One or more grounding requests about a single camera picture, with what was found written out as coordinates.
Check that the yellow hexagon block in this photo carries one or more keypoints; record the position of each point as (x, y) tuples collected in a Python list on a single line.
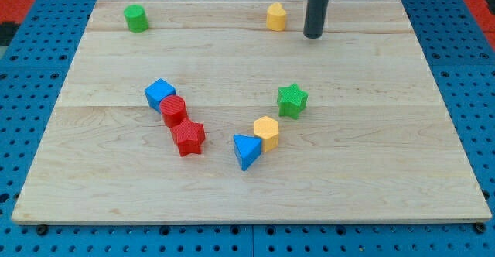
[(267, 129)]

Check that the blue triangle block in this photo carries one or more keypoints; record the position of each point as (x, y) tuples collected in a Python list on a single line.
[(247, 149)]

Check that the green star block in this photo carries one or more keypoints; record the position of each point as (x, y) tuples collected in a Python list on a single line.
[(291, 101)]

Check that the red star block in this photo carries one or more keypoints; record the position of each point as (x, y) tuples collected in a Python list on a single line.
[(188, 137)]

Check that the red cylinder block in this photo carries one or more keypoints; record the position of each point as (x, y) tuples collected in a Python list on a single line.
[(173, 109)]

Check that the light wooden board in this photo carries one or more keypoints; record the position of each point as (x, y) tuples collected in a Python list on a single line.
[(374, 145)]

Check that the blue cube block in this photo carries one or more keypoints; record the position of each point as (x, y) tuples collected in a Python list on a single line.
[(157, 91)]

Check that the yellow heart block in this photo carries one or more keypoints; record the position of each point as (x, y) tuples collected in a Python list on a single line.
[(276, 17)]

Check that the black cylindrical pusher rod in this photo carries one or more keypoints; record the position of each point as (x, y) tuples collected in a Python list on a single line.
[(315, 18)]

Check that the green cylinder block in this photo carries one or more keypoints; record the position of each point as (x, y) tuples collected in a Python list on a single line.
[(136, 18)]

